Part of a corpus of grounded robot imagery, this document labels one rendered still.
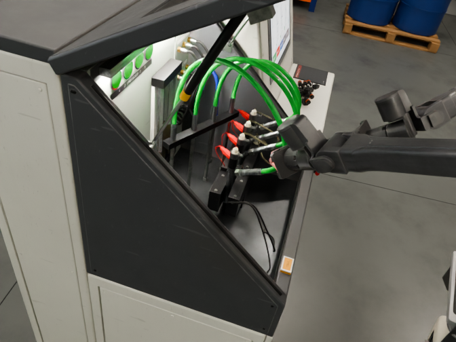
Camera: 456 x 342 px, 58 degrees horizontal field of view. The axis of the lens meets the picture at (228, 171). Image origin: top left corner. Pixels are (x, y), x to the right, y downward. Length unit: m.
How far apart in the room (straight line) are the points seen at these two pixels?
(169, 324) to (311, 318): 1.08
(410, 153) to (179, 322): 0.87
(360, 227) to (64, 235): 2.02
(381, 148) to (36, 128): 0.73
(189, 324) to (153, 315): 0.12
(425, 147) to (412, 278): 2.01
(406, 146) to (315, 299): 1.69
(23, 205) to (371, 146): 0.91
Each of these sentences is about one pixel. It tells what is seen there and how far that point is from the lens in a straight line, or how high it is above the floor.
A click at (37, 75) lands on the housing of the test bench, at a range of 0.94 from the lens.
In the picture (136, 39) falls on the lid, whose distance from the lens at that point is 0.75.
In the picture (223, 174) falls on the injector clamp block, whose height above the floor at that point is 0.98.
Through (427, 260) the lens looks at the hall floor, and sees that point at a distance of 2.88.
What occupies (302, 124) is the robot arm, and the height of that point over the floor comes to 1.42.
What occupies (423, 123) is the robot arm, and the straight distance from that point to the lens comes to 1.10.
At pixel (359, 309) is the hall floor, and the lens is 2.43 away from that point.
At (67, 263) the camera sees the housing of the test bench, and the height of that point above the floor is 0.81.
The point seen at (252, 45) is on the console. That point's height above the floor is 1.31.
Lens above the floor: 1.87
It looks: 40 degrees down
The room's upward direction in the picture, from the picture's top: 10 degrees clockwise
